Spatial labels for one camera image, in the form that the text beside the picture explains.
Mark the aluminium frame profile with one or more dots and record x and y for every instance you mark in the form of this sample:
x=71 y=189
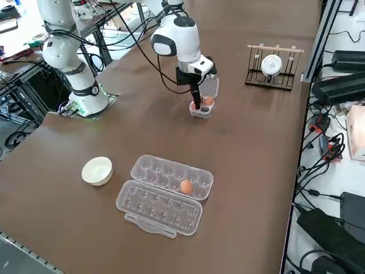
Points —
x=22 y=251

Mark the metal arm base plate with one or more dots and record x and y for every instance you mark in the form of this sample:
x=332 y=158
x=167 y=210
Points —
x=111 y=97

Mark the grey power brick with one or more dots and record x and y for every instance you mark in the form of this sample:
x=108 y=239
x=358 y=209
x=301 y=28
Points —
x=339 y=88

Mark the brown egg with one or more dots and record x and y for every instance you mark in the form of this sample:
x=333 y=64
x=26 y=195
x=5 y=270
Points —
x=209 y=100
x=193 y=106
x=186 y=187

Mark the clear four-slot egg tray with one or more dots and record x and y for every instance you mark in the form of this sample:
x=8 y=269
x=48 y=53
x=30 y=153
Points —
x=212 y=87

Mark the flat black box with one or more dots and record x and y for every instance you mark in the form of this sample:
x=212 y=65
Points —
x=353 y=211

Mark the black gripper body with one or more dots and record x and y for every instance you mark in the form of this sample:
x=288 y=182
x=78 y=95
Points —
x=185 y=77

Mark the clear twelve-slot egg tray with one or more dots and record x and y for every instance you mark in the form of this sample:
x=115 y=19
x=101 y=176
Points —
x=159 y=205

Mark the white round bowl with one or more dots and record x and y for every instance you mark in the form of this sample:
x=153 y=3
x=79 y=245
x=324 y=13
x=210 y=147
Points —
x=97 y=171

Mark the wooden rod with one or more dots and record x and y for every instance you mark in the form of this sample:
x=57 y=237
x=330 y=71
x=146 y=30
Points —
x=273 y=48

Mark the black power supply box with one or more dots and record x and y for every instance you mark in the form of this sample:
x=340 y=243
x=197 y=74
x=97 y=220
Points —
x=349 y=61

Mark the red black connector block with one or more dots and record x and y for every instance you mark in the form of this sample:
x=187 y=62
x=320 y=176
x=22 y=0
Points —
x=332 y=151

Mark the aluminium camera post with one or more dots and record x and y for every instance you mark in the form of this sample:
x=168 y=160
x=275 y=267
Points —
x=322 y=37

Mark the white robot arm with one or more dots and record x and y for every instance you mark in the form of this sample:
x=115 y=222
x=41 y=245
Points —
x=57 y=51

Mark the pale pink cardboard box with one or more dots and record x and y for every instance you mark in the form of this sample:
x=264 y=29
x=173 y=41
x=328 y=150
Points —
x=356 y=134

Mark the orange black plug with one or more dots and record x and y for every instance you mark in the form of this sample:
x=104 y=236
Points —
x=319 y=122

